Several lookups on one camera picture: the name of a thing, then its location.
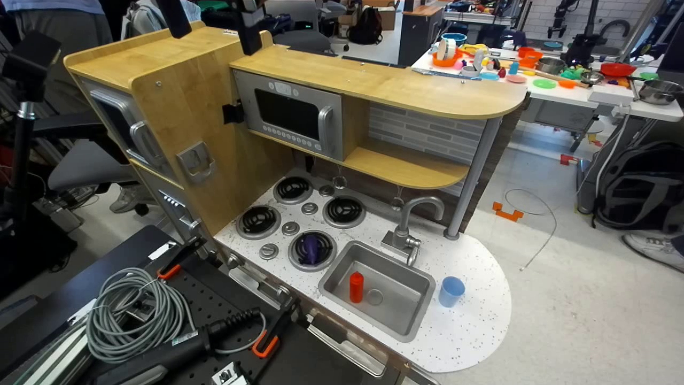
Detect wooden toy kitchen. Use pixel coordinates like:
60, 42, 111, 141
63, 21, 530, 385

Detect office chair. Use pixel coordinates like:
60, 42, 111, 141
32, 115, 151, 217

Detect oven door handle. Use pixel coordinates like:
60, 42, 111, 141
307, 320, 387, 378

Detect black cable with plug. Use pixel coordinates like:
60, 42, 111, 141
95, 307, 268, 385

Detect fridge door handle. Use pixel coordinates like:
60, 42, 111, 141
129, 121, 167, 167

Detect orange bracket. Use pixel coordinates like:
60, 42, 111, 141
492, 201, 525, 223

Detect black clamp orange grip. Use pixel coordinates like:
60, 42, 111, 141
156, 235, 207, 282
251, 298, 301, 359

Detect microwave door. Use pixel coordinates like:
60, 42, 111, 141
233, 70, 344, 161

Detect coil of grey cable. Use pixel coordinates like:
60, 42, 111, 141
85, 267, 196, 365

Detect person's shoe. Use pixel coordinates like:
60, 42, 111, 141
622, 232, 684, 274

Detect white table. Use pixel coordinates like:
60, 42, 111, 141
411, 45, 684, 153

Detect silver fridge door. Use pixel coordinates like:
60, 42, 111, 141
79, 80, 178, 181

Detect grey tap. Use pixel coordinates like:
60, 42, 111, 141
380, 196, 446, 266

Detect blue plastic cup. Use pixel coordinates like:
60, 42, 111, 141
439, 276, 465, 308

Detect steel sink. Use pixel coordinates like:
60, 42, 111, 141
318, 241, 437, 343

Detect silver side latch handle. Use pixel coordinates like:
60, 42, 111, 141
176, 141, 216, 184

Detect red bowl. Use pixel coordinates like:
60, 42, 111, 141
600, 63, 637, 78

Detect black grey backpack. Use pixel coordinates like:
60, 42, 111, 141
592, 141, 684, 234

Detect black machine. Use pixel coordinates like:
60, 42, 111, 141
547, 0, 632, 68

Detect purple toy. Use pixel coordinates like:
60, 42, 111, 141
299, 234, 328, 265

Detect stove burner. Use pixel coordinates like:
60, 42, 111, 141
273, 176, 314, 205
236, 205, 282, 240
288, 230, 338, 272
323, 196, 367, 229

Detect microwave door handle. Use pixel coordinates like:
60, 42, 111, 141
318, 105, 335, 156

